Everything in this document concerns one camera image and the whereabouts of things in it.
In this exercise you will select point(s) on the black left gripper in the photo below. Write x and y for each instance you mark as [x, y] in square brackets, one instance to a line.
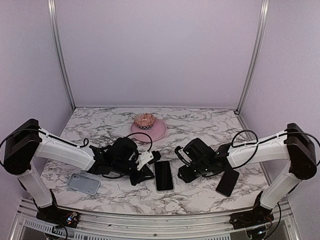
[146, 171]

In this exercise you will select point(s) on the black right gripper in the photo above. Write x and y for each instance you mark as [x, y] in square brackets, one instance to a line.
[186, 176]

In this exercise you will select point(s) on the clear phone case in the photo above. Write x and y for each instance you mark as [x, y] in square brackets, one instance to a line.
[165, 192]

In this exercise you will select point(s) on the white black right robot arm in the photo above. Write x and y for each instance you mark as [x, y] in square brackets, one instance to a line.
[292, 145]

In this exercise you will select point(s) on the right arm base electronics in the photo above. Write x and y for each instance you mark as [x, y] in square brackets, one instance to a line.
[256, 216]

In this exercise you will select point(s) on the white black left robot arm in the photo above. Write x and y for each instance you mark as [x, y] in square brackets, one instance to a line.
[31, 141]

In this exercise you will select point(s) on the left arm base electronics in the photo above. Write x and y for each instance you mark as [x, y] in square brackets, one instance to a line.
[55, 215]

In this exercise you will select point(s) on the light blue phone case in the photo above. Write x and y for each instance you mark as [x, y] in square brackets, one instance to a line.
[83, 184]

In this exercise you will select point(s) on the black smartphone on table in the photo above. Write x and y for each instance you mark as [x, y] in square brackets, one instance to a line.
[227, 183]

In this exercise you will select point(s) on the pink plate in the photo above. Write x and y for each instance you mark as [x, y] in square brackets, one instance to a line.
[156, 132]

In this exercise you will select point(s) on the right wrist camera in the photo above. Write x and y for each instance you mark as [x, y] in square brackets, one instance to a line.
[182, 155]

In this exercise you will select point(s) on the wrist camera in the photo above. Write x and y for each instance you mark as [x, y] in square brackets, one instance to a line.
[182, 155]
[147, 157]

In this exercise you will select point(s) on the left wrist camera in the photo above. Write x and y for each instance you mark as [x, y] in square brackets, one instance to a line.
[147, 157]

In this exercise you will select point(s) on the aluminium table front rail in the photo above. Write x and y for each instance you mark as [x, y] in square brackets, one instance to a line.
[93, 225]

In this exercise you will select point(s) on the right aluminium frame post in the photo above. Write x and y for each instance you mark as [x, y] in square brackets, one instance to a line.
[261, 28]

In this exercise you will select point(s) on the aluminium frame post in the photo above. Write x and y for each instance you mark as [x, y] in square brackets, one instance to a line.
[59, 52]
[261, 28]

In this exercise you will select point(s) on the left aluminium frame post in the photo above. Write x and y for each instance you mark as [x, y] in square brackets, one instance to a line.
[59, 52]

